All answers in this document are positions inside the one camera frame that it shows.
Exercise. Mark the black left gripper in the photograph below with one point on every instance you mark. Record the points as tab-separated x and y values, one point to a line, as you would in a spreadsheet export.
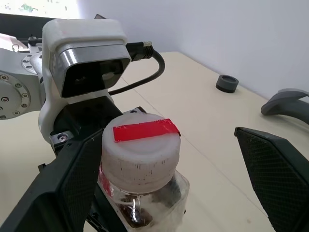
91	116

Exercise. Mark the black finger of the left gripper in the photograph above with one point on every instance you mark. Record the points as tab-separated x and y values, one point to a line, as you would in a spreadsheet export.
106	217

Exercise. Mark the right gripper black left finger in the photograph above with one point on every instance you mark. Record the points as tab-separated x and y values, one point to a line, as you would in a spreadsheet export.
55	188

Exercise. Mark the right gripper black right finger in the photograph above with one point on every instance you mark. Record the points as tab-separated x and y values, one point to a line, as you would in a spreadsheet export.
280	174

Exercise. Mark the clear bottle with white cap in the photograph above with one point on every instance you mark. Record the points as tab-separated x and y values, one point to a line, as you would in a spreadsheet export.
142	157

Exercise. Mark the small grey round cap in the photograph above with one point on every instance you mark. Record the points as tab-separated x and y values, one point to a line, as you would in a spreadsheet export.
227	83

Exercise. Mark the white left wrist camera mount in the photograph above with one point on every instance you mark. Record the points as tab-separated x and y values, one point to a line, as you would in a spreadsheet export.
72	36

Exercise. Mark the black background frame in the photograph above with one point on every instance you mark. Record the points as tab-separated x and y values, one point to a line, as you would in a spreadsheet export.
19	25

